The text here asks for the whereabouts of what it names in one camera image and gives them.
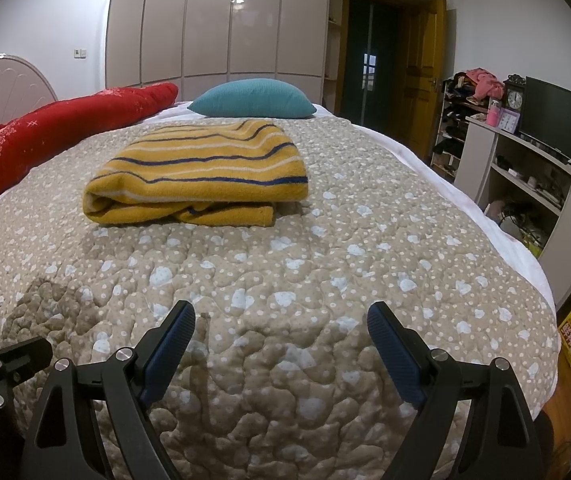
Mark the beige wardrobe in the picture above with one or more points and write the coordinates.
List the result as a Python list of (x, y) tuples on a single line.
[(215, 20)]

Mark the white television cabinet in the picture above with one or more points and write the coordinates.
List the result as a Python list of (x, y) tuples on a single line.
[(480, 160)]

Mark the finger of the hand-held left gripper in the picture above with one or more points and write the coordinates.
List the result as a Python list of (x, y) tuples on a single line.
[(10, 360)]

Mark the dark table clock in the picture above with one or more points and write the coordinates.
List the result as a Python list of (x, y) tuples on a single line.
[(514, 96)]

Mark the teal pillow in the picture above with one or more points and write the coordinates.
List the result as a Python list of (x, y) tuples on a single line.
[(250, 97)]

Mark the pink clothes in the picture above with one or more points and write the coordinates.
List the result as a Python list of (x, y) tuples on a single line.
[(485, 82)]

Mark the white bed headboard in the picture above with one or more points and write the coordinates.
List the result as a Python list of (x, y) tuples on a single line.
[(5, 85)]

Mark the beige dotted quilt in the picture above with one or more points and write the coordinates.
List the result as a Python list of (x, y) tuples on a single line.
[(275, 270)]

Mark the wall switch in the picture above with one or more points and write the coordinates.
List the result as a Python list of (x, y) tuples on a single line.
[(80, 53)]

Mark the red quilt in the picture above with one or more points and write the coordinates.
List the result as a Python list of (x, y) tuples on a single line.
[(55, 130)]

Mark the pink desk calendar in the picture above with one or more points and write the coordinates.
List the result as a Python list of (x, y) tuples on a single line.
[(509, 121)]

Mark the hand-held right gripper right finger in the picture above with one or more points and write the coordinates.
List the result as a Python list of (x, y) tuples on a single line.
[(398, 355)]

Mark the yellow striped sweater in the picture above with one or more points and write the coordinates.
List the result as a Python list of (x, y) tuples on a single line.
[(200, 170)]

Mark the pink bottle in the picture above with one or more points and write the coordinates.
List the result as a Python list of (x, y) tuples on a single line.
[(493, 114)]

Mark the dark glass sliding door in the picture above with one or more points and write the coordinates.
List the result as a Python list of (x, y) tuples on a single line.
[(370, 55)]

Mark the yellow wooden door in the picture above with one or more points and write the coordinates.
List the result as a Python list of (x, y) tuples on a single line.
[(423, 85)]

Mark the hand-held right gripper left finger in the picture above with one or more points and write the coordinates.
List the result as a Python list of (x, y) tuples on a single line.
[(168, 355)]

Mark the cluttered shoe rack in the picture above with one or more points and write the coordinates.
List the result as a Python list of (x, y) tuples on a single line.
[(453, 130)]

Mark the black television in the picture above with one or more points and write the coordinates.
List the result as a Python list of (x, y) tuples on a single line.
[(560, 115)]

